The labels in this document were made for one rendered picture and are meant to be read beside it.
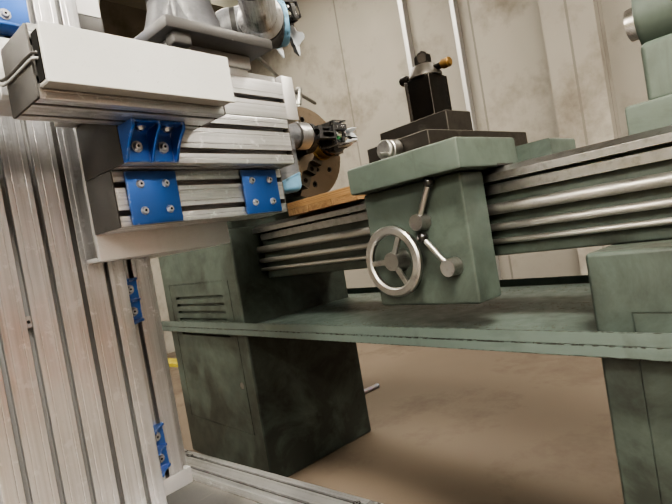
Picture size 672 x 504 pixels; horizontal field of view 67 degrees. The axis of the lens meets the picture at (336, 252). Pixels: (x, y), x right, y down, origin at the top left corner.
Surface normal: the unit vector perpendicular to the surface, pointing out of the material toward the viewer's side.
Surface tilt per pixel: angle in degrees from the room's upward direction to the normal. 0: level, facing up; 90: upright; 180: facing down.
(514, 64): 90
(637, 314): 90
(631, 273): 90
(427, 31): 90
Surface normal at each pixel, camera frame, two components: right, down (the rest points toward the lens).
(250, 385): -0.73, 0.15
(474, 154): 0.66, -0.09
